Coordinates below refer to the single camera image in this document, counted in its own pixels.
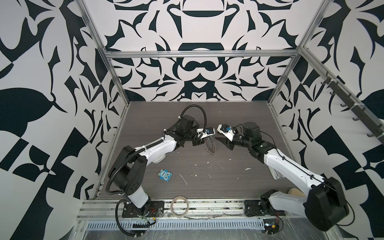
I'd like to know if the silver keyring with keys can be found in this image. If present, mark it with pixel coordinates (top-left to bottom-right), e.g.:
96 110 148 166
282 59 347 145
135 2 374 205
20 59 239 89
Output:
205 136 217 155

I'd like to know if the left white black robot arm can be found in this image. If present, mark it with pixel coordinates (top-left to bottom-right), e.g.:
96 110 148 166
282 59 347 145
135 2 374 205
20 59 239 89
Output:
105 115 215 209

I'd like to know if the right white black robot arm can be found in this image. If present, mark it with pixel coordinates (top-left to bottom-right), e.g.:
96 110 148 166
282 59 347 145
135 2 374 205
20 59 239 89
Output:
217 122 352 232

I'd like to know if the blue owl eraser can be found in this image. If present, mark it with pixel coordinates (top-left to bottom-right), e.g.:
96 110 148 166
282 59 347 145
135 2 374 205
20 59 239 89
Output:
158 169 172 182

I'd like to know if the clear tape roll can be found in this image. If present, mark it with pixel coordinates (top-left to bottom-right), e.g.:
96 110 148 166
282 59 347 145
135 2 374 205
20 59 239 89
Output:
170 196 190 219

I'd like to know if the green circuit board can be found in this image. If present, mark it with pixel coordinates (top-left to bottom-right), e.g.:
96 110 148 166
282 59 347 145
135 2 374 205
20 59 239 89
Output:
262 219 284 236

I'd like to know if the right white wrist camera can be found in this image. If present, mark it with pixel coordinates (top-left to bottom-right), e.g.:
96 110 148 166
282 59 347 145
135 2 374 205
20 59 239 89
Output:
217 124 235 142

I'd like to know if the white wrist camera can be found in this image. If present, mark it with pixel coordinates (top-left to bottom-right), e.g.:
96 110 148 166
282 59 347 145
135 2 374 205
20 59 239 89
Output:
217 124 235 142
197 127 216 140

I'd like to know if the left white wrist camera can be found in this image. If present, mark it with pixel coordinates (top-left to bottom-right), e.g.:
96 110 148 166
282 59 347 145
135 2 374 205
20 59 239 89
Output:
197 127 216 140

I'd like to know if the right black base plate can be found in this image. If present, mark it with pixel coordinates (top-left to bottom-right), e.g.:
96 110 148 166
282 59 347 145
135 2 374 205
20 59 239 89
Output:
244 200 286 217

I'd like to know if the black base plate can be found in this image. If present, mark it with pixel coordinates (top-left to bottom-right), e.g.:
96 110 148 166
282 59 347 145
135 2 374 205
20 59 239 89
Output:
244 200 286 217
122 201 165 218

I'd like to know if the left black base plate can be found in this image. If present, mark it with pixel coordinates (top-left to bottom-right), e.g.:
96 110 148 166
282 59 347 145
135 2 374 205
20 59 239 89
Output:
122 201 165 218

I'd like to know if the white perforated cable duct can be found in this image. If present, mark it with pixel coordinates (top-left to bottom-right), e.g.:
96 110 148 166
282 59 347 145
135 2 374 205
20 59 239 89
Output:
86 219 265 231

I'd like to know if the black corrugated cable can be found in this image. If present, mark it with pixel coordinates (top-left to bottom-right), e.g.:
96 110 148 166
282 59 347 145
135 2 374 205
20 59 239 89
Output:
115 199 157 238

